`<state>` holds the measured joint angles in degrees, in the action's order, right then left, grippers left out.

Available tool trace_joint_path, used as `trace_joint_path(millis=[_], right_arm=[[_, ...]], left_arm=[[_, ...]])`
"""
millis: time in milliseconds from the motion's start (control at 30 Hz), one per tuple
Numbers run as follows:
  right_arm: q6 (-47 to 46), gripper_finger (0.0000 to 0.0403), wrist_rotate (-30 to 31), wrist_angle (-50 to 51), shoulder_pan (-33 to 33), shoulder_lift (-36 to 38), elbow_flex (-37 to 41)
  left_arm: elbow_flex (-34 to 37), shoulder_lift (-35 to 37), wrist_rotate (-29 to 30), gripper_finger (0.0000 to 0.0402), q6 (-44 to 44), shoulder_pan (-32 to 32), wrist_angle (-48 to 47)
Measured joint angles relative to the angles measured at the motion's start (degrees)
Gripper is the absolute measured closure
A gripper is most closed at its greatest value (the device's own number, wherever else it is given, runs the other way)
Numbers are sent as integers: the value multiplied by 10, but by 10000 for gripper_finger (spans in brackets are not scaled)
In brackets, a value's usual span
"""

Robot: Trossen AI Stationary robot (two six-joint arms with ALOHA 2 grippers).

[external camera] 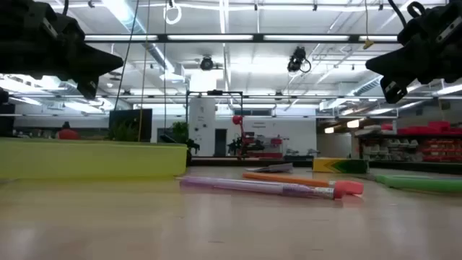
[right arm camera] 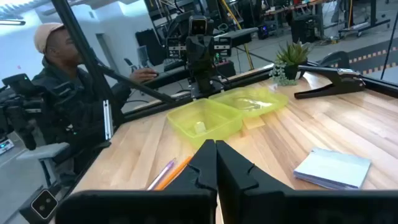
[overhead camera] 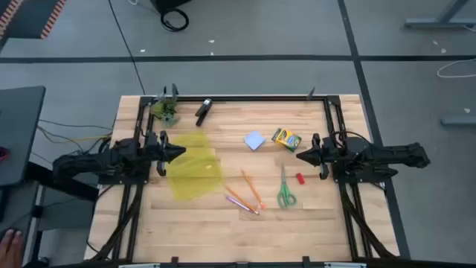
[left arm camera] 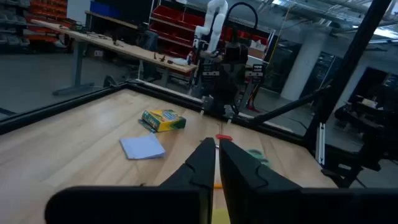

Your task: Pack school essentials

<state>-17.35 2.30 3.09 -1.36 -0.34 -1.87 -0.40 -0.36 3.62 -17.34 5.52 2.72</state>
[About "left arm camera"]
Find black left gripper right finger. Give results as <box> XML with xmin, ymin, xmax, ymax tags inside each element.
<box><xmin>218</xmin><ymin>138</ymin><xmax>398</xmax><ymax>224</ymax></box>

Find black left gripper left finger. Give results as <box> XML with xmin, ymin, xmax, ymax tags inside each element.
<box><xmin>44</xmin><ymin>137</ymin><xmax>216</xmax><ymax>224</ymax></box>

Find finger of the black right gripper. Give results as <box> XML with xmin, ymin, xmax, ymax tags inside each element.
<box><xmin>213</xmin><ymin>79</ymin><xmax>228</xmax><ymax>104</ymax></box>
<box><xmin>226</xmin><ymin>79</ymin><xmax>242</xmax><ymax>104</ymax></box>

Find green handled scissors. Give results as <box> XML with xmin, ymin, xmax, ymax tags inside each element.
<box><xmin>247</xmin><ymin>148</ymin><xmax>271</xmax><ymax>167</ymax></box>

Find yellow translucent pencil pouch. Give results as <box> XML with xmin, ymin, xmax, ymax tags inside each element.
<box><xmin>211</xmin><ymin>208</ymin><xmax>231</xmax><ymax>224</ymax></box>

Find yellow green crayon box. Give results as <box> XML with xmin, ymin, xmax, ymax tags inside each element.
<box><xmin>138</xmin><ymin>108</ymin><xmax>187</xmax><ymax>133</ymax></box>

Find pale blue sticky note pad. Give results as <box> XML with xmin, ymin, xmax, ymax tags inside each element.
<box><xmin>119</xmin><ymin>133</ymin><xmax>167</xmax><ymax>161</ymax></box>

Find red bin rack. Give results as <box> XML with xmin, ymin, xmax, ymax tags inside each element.
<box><xmin>148</xmin><ymin>4</ymin><xmax>270</xmax><ymax>60</ymax></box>

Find white building pillar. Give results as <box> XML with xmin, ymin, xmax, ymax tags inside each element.
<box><xmin>280</xmin><ymin>30</ymin><xmax>327</xmax><ymax>102</ymax></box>

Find long wooden workbench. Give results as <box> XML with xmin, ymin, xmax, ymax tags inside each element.
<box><xmin>30</xmin><ymin>18</ymin><xmax>198</xmax><ymax>97</ymax></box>

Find black machinery stand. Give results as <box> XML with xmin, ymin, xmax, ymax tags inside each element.
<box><xmin>320</xmin><ymin>67</ymin><xmax>398</xmax><ymax>189</ymax></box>

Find shelf with red grey bins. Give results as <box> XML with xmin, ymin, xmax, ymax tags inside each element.
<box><xmin>0</xmin><ymin>0</ymin><xmax>77</xmax><ymax>54</ymax></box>

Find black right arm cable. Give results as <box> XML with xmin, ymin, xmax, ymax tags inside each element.
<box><xmin>224</xmin><ymin>1</ymin><xmax>259</xmax><ymax>47</ymax></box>

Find black aluminium rig frame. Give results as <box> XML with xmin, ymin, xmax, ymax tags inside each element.
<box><xmin>0</xmin><ymin>0</ymin><xmax>398</xmax><ymax>189</ymax></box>

